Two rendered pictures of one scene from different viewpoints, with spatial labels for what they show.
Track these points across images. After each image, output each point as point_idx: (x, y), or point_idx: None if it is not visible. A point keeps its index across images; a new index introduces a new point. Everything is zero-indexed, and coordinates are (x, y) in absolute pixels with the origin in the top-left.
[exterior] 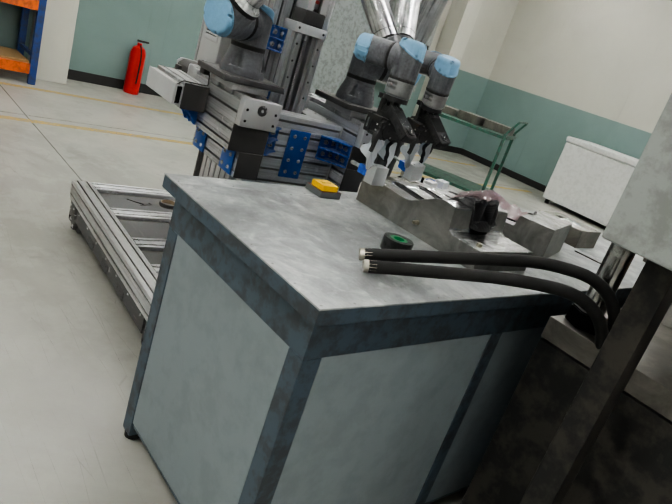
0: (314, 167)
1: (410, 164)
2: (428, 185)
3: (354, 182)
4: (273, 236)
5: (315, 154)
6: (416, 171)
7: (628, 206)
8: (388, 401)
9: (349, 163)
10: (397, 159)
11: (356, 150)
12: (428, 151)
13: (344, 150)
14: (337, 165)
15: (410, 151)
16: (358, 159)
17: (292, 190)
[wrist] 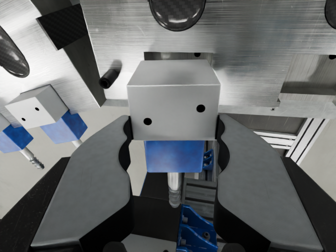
0: (210, 213)
1: (221, 115)
2: (95, 42)
3: (157, 179)
4: None
5: (216, 235)
6: (189, 73)
7: None
8: None
9: (176, 212)
10: (181, 183)
11: (166, 238)
12: (86, 172)
13: (185, 239)
14: (194, 210)
15: (307, 174)
16: (157, 219)
17: None
